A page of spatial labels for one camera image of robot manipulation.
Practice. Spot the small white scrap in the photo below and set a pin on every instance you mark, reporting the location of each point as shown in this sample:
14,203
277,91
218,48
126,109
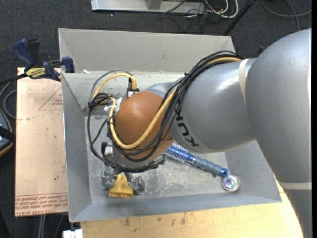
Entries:
86,71

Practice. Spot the blue hairbrush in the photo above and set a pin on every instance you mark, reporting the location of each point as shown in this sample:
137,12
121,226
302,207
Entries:
198,161

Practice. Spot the brown cardboard board, red print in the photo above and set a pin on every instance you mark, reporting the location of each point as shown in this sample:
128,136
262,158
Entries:
39,137

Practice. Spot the yellow plastic block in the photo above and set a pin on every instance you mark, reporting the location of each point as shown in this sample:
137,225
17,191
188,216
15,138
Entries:
121,188

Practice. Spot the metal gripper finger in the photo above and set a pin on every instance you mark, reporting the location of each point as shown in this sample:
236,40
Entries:
109,180
138,185

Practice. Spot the shiny round clear disc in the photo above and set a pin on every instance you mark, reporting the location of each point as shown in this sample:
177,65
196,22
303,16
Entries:
231,183

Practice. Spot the grey metal bin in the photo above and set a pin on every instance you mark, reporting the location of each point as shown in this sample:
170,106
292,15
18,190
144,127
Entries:
173,51

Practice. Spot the black cylinder on white bracket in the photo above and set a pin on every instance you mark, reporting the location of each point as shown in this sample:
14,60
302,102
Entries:
107,149

